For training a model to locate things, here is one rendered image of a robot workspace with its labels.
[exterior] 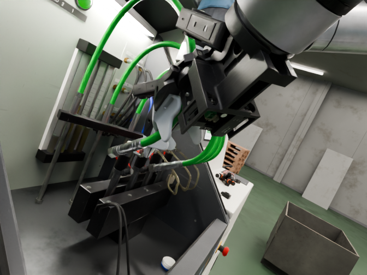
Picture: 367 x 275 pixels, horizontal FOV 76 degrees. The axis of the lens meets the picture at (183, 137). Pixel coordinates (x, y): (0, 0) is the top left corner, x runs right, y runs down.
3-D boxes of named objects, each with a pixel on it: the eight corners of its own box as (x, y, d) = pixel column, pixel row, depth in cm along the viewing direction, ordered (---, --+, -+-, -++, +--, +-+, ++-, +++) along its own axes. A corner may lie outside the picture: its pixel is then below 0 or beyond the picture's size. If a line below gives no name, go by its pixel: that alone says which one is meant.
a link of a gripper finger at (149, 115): (144, 137, 47) (161, 97, 46) (138, 134, 48) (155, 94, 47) (155, 138, 52) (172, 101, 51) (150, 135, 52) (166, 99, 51)
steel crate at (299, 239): (318, 270, 307) (342, 229, 300) (332, 316, 223) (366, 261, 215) (263, 237, 336) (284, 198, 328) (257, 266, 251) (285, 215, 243)
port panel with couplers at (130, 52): (100, 129, 80) (135, 42, 76) (93, 124, 81) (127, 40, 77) (123, 131, 92) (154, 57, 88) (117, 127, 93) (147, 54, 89)
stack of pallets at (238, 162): (239, 174, 737) (250, 151, 727) (232, 175, 672) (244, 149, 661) (210, 158, 789) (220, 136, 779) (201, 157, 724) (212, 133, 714)
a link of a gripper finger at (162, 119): (142, 155, 33) (177, 123, 26) (138, 119, 35) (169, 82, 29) (161, 156, 35) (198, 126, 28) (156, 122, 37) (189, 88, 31)
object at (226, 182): (232, 190, 106) (237, 180, 106) (212, 179, 110) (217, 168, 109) (240, 183, 127) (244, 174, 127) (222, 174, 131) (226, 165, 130)
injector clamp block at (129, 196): (85, 267, 51) (111, 207, 49) (56, 240, 55) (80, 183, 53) (159, 221, 83) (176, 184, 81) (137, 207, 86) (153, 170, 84)
